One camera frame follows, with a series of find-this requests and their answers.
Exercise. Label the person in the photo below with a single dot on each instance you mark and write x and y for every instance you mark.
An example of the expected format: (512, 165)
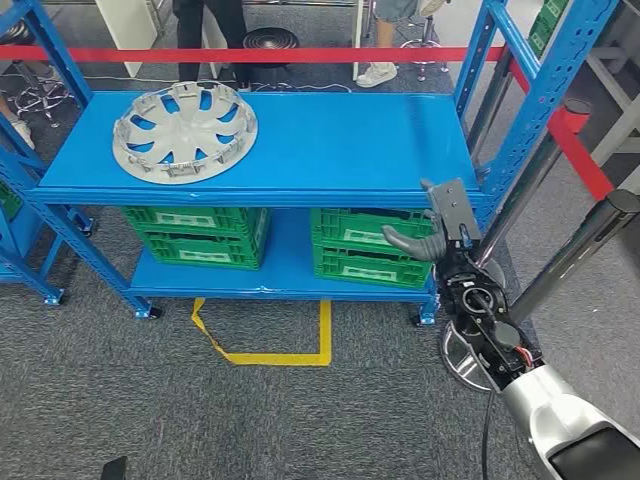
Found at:
(192, 33)
(23, 132)
(377, 73)

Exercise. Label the chrome base stool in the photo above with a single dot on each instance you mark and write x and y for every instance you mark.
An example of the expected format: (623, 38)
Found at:
(429, 40)

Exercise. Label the chrome stanchion post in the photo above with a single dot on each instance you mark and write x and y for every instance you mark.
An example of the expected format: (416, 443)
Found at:
(487, 106)
(575, 252)
(525, 192)

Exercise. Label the black round stool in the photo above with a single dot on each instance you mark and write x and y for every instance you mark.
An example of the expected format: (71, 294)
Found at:
(270, 43)
(42, 99)

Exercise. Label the white desk panel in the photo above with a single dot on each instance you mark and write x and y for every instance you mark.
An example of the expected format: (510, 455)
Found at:
(125, 33)
(357, 40)

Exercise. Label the yellow floor tape outline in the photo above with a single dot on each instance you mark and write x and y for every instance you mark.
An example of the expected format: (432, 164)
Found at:
(324, 331)

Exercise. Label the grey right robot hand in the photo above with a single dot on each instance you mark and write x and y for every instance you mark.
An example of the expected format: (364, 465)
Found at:
(415, 246)

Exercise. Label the red barrier belt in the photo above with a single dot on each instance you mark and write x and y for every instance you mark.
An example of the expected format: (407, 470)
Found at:
(250, 54)
(580, 159)

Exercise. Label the silver plastic hubcap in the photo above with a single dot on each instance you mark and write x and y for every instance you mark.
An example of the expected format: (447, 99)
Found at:
(185, 132)

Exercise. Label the grey metal table frame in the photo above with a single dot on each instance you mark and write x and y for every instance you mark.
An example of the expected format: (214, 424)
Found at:
(612, 83)

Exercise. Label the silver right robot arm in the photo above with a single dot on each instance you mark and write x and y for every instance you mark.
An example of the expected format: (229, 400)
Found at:
(550, 411)

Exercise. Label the blue metal shelf rack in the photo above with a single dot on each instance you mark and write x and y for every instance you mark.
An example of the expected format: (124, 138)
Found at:
(35, 281)
(324, 146)

